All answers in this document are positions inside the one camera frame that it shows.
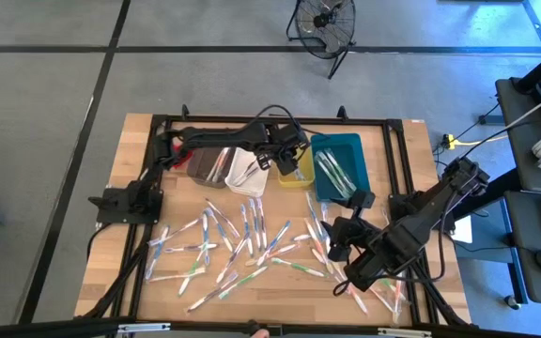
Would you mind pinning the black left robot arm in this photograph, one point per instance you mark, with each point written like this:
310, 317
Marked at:
223, 137

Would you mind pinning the black table clamp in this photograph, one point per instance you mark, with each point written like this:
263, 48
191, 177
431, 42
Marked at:
185, 112
342, 112

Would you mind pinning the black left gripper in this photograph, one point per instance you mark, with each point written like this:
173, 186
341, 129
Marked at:
284, 141

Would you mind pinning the black desk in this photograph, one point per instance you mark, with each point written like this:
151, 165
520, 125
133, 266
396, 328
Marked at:
529, 263
519, 141

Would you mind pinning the white paper sheet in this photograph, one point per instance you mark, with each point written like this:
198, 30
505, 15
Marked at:
463, 232

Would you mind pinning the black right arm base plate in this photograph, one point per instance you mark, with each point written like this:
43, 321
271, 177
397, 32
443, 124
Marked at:
399, 206

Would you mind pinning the black floor fan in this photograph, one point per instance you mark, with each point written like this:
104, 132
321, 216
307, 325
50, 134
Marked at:
319, 19

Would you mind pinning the grey translucent bin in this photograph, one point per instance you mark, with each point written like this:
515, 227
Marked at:
200, 169

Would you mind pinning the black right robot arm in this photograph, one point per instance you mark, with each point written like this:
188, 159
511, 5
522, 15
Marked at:
416, 225

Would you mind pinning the black gantry bar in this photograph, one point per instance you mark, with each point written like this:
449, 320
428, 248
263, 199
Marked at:
40, 328

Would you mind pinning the black caster wheel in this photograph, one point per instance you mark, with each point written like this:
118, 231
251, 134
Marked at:
513, 302

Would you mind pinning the small red bin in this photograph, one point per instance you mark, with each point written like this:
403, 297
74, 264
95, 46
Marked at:
185, 157

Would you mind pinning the white plastic bin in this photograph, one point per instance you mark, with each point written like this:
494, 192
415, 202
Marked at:
256, 185

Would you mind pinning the white toothbrush in clear wrapper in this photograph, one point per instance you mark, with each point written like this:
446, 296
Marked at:
385, 216

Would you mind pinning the yellow plastic bin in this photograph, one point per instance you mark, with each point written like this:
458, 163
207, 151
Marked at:
309, 169

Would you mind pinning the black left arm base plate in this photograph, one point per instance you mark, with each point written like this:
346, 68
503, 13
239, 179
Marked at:
106, 211

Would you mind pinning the person's hand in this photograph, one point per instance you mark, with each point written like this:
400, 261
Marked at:
262, 334

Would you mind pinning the teal plastic bin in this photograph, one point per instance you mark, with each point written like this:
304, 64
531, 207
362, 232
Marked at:
360, 155

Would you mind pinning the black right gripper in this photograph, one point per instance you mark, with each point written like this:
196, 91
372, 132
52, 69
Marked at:
345, 232

